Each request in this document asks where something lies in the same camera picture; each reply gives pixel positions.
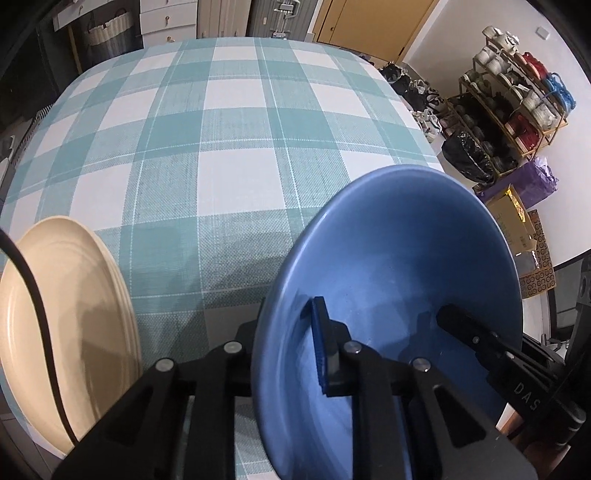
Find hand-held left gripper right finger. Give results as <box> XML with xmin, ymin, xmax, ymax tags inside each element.
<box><xmin>308</xmin><ymin>296</ymin><xmax>539</xmax><ymax>480</ymax></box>

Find patterned box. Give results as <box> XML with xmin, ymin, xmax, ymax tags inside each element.
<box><xmin>517</xmin><ymin>210</ymin><xmax>558</xmax><ymax>301</ymax></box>

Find white wardrobe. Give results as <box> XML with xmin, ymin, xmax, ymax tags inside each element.
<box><xmin>198</xmin><ymin>0</ymin><xmax>252</xmax><ymax>40</ymax></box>

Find blue bowl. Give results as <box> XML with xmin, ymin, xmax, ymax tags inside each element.
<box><xmin>252</xmin><ymin>166</ymin><xmax>523</xmax><ymax>480</ymax></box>

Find purple bag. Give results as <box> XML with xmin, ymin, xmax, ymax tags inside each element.
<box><xmin>478</xmin><ymin>157</ymin><xmax>559</xmax><ymax>208</ymax></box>

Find rows of shoes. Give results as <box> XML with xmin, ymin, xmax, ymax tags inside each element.
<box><xmin>459</xmin><ymin>25</ymin><xmax>577</xmax><ymax>174</ymax></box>

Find woven basket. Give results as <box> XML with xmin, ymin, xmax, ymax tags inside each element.
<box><xmin>83</xmin><ymin>8</ymin><xmax>134</xmax><ymax>58</ymax></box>

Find gold shoe rack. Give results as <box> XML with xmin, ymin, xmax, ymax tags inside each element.
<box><xmin>457</xmin><ymin>25</ymin><xmax>578</xmax><ymax>176</ymax></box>

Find white drawer cabinet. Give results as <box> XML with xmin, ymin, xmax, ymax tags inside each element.
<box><xmin>139</xmin><ymin>0</ymin><xmax>199</xmax><ymax>47</ymax></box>

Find black cable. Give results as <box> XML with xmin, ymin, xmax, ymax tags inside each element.
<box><xmin>0</xmin><ymin>230</ymin><xmax>77</xmax><ymax>446</ymax></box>

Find teal checked tablecloth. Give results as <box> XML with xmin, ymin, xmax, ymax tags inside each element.
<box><xmin>0</xmin><ymin>37</ymin><xmax>446</xmax><ymax>480</ymax></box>

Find wooden door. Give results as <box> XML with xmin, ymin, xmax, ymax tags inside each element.
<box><xmin>314</xmin><ymin>0</ymin><xmax>437</xmax><ymax>63</ymax></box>

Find black plastic bag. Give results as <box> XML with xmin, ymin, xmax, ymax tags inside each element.
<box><xmin>442</xmin><ymin>131</ymin><xmax>495</xmax><ymax>183</ymax></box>

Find pile of loose shoes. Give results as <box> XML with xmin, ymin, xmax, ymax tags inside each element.
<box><xmin>379</xmin><ymin>62</ymin><xmax>458</xmax><ymax>144</ymax></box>

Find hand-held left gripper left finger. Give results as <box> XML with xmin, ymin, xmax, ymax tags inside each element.
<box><xmin>52</xmin><ymin>318</ymin><xmax>259</xmax><ymax>480</ymax></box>

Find white cupboard with knobs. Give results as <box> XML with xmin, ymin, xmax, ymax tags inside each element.
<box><xmin>53</xmin><ymin>0</ymin><xmax>139</xmax><ymax>31</ymax></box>

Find grey cabinet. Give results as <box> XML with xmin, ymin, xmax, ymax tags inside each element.
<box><xmin>249</xmin><ymin>0</ymin><xmax>319</xmax><ymax>42</ymax></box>

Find cardboard box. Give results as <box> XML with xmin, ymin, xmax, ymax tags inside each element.
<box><xmin>485</xmin><ymin>185</ymin><xmax>539</xmax><ymax>252</ymax></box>

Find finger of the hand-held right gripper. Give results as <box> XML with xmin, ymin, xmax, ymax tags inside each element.
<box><xmin>436</xmin><ymin>305</ymin><xmax>514</xmax><ymax>366</ymax></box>

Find yellow broom handle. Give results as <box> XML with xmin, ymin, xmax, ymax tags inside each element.
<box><xmin>69</xmin><ymin>25</ymin><xmax>85</xmax><ymax>75</ymax></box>

